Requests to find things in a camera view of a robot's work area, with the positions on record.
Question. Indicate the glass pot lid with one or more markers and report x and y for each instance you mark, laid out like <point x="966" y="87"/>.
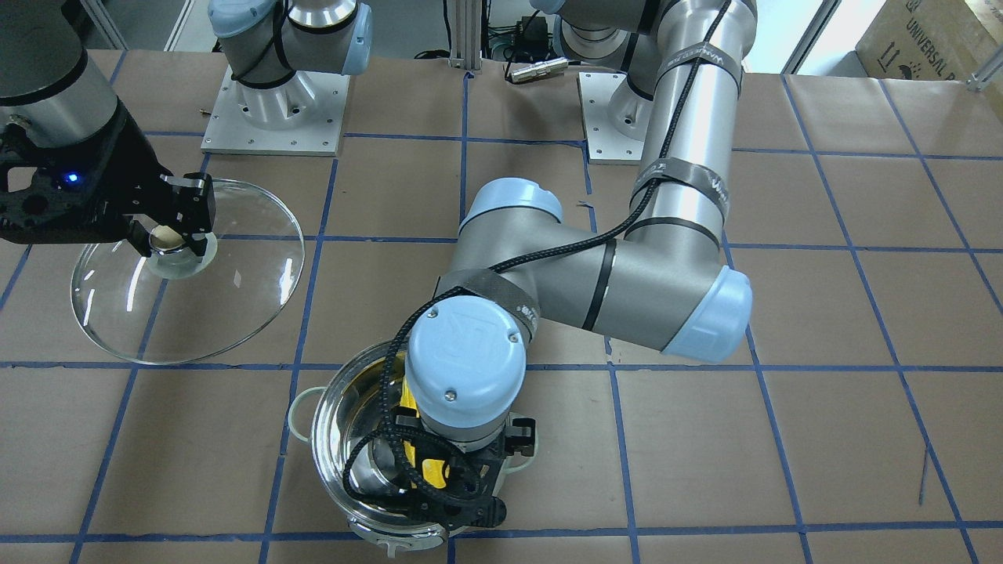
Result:
<point x="176" y="306"/>

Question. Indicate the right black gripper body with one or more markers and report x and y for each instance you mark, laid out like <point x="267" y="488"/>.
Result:
<point x="128" y="174"/>

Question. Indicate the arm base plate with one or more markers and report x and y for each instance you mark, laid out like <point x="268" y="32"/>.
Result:
<point x="304" y="117"/>
<point x="615" y="118"/>

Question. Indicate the cardboard box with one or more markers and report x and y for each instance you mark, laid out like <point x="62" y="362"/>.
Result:
<point x="930" y="40"/>

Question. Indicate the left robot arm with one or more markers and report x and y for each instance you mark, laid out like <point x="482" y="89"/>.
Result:
<point x="457" y="364"/>

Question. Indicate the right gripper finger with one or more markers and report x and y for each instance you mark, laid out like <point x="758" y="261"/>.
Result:
<point x="191" y="209"/>
<point x="139" y="237"/>

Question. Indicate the pale green steel pot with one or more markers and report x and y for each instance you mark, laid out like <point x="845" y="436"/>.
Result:
<point x="335" y="420"/>

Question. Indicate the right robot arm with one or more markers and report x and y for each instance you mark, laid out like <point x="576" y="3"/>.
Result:
<point x="53" y="88"/>

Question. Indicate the aluminium frame post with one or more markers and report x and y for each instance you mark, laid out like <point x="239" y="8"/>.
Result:
<point x="465" y="26"/>

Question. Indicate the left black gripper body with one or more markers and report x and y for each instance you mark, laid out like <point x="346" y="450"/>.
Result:
<point x="522" y="435"/>

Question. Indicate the black power adapter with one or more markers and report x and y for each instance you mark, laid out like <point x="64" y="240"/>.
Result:
<point x="532" y="33"/>

